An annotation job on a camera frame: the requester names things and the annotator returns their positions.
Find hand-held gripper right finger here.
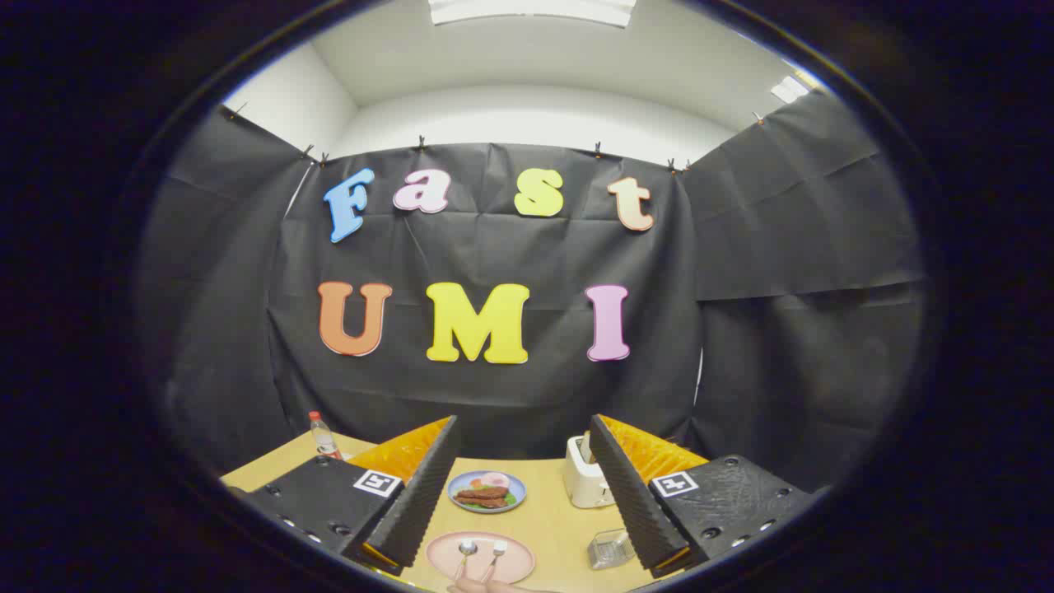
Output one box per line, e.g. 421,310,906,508
588,413,816,579

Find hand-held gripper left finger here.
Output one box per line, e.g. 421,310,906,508
245,415,459,577

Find white toaster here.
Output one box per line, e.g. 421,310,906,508
565,434,616,509

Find blue plate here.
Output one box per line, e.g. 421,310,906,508
447,470,527,515

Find pink plate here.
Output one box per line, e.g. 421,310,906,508
426,530,536,584

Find clear bottle with red cap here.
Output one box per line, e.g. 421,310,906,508
309,411,343,460

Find black backdrop cloth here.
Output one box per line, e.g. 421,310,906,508
136,86,927,495

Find large ceiling light panel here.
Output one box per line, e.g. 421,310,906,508
428,0,637,27

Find metal wire basket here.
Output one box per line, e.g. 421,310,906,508
587,529,636,571

